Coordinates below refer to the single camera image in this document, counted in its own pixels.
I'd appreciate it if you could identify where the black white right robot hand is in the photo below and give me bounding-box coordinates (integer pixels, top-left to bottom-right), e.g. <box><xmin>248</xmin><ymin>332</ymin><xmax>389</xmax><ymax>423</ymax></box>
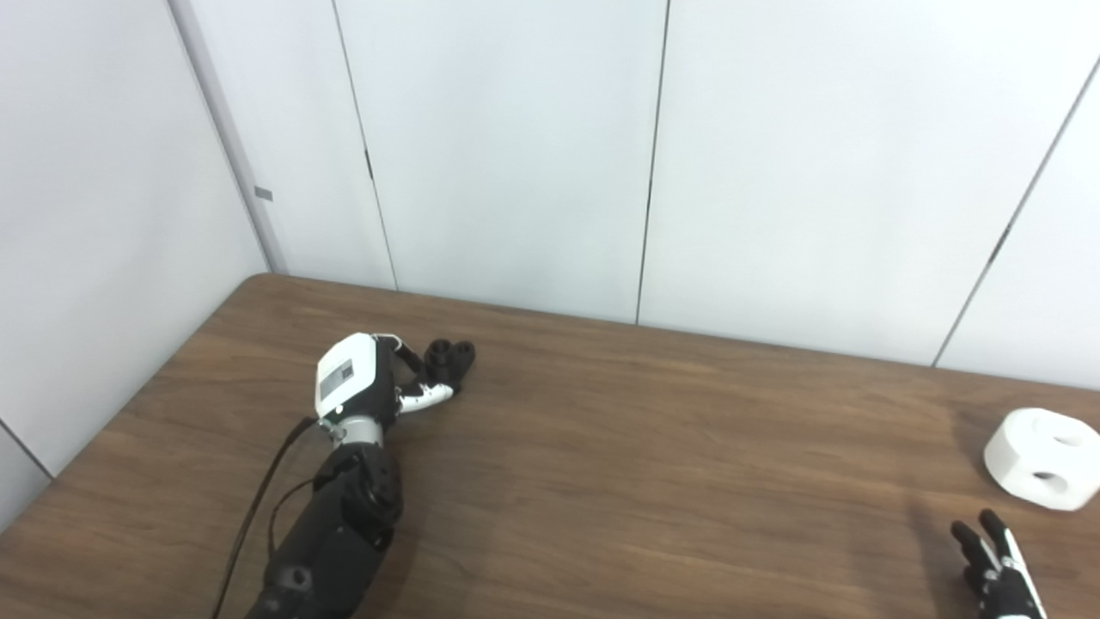
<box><xmin>950</xmin><ymin>509</ymin><xmax>1049</xmax><ymax>619</ymax></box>

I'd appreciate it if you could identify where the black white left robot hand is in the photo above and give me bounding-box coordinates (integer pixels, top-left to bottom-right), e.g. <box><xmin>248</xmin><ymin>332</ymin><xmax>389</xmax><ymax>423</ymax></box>
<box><xmin>315</xmin><ymin>333</ymin><xmax>456</xmax><ymax>424</ymax></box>

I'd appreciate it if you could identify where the black plastic holder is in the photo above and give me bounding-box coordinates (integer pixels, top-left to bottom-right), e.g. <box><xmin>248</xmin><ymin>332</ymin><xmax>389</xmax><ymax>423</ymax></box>
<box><xmin>421</xmin><ymin>339</ymin><xmax>476</xmax><ymax>396</ymax></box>

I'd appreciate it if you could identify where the round white plastic piece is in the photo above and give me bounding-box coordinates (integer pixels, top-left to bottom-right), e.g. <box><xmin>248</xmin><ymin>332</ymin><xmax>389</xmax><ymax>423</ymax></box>
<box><xmin>983</xmin><ymin>408</ymin><xmax>1100</xmax><ymax>512</ymax></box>

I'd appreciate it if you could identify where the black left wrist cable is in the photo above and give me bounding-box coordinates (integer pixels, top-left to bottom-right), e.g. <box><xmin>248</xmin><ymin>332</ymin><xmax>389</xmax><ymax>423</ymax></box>
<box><xmin>211</xmin><ymin>417</ymin><xmax>321</xmax><ymax>619</ymax></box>

